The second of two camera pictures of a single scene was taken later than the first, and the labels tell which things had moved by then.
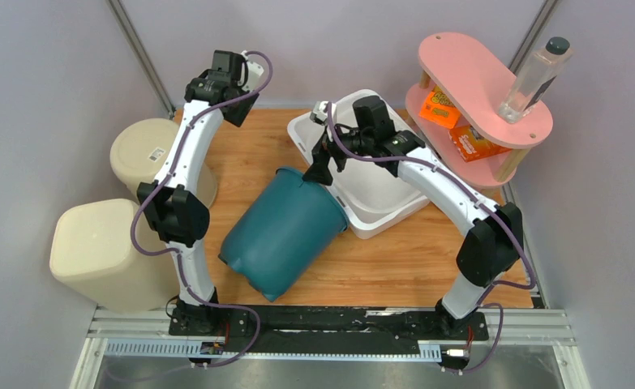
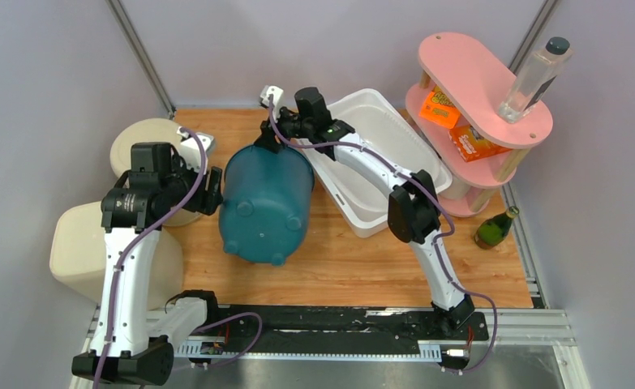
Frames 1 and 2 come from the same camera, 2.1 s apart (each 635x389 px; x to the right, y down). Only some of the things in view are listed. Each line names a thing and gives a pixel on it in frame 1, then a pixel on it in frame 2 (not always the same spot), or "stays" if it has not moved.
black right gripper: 319,172 to 268,139
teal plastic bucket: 281,231 to 266,202
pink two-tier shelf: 456,111 stays
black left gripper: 237,118 to 207,201
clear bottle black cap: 534,78 stays
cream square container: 94,255 stays
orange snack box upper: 439,109 stays
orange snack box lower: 473,147 stays
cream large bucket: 139,153 stays
